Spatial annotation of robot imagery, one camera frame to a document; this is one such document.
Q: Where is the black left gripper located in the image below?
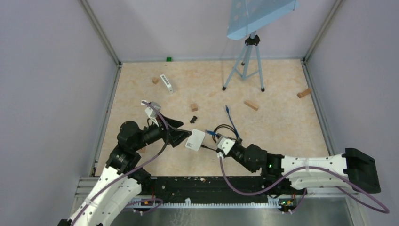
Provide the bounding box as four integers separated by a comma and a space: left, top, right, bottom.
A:
133, 112, 192, 150

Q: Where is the white TP-Link switch box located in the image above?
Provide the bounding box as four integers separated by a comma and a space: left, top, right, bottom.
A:
185, 129, 206, 151

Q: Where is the blue ethernet cable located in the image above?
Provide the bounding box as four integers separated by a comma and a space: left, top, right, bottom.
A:
205, 105, 241, 141

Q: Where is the black ethernet cable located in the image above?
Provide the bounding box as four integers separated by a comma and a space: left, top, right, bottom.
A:
201, 124, 242, 153

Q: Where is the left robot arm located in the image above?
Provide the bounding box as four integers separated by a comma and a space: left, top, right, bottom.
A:
58, 115, 192, 226

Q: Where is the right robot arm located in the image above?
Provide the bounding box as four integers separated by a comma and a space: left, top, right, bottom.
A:
223, 144, 381, 194

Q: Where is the small black rubber part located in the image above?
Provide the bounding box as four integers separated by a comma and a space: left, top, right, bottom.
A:
190, 116, 198, 124

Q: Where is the small wooden cube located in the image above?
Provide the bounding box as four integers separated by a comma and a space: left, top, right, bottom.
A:
191, 103, 198, 112

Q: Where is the flat wooden plank block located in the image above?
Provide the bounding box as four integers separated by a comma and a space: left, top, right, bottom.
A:
244, 100, 259, 111

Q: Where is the curved wooden block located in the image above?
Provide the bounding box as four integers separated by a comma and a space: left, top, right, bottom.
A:
297, 88, 312, 98

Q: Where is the light blue tripod stand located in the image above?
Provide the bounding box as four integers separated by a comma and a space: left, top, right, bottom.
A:
222, 0, 299, 92

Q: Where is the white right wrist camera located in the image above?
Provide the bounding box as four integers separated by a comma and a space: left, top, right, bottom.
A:
216, 136, 236, 157

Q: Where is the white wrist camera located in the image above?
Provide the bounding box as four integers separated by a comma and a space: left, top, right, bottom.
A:
216, 136, 236, 157
141, 100, 161, 126

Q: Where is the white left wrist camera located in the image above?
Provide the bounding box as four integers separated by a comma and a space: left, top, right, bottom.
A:
141, 100, 161, 126

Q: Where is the long white network switch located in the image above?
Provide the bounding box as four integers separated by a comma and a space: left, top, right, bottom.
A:
160, 74, 174, 94

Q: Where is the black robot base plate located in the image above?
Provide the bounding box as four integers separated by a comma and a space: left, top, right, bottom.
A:
140, 176, 304, 204

